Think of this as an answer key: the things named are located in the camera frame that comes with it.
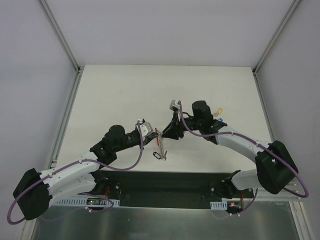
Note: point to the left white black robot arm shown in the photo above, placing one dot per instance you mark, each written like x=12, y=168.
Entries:
x=37, y=191

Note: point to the aluminium frame post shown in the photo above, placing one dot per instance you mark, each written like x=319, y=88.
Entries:
x=276, y=35
x=59, y=34

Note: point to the right white cable duct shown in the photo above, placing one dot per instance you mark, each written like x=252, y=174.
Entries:
x=219, y=205

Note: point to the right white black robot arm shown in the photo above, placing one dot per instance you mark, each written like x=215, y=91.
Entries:
x=274, y=166

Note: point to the yellow tagged key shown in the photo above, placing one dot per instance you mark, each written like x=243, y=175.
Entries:
x=218, y=112

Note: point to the left white cable duct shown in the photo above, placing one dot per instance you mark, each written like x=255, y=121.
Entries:
x=82, y=201

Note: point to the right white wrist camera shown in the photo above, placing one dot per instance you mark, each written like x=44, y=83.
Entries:
x=174, y=105

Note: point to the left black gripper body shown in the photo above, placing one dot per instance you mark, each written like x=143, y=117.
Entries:
x=146, y=138

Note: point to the right aluminium frame post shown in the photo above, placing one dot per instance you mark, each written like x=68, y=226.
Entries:
x=276, y=35

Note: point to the red handled metal keyring holder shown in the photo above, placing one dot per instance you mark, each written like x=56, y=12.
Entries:
x=162, y=154

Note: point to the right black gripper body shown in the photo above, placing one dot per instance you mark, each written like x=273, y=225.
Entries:
x=176, y=128

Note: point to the left aluminium frame post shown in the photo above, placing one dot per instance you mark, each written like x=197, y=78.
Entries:
x=59, y=34

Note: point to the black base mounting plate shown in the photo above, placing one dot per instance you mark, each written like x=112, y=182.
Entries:
x=173, y=190

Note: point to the white cable duct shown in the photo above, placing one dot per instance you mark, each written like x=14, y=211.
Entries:
x=82, y=201
x=219, y=205

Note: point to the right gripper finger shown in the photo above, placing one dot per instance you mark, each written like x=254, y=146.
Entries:
x=171, y=133
x=174, y=123

